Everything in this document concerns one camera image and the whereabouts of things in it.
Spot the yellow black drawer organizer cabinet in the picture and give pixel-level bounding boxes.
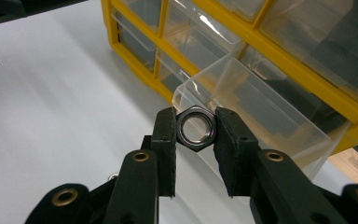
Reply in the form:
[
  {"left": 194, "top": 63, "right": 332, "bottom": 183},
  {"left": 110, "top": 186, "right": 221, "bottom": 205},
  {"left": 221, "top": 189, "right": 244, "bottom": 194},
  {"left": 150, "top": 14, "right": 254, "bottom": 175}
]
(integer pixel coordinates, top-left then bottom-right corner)
[{"left": 101, "top": 0, "right": 358, "bottom": 155}]

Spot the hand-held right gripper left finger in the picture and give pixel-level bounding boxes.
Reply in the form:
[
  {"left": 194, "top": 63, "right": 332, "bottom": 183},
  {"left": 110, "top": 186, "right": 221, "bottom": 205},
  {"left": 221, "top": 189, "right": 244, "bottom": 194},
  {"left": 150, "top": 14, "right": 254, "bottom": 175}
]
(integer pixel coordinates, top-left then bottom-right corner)
[{"left": 103, "top": 106, "right": 178, "bottom": 224}]

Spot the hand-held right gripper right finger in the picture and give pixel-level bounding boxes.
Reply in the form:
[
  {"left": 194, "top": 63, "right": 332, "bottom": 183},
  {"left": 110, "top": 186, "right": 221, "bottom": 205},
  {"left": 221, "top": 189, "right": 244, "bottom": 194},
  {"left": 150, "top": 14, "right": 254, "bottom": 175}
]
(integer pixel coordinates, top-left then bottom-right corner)
[{"left": 213, "top": 106, "right": 349, "bottom": 224}]

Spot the clear plastic organizer drawer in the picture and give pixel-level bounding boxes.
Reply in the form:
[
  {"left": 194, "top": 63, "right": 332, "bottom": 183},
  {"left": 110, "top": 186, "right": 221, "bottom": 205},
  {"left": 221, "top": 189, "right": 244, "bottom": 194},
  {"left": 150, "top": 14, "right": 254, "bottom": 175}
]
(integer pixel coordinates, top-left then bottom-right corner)
[{"left": 172, "top": 55, "right": 352, "bottom": 181}]

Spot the set of clear plastic drawers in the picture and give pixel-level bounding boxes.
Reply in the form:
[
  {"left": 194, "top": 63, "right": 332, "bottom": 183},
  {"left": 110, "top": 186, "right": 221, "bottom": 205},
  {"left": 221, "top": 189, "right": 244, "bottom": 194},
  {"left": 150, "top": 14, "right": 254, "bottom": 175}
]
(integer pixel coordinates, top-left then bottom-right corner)
[{"left": 111, "top": 0, "right": 358, "bottom": 106}]

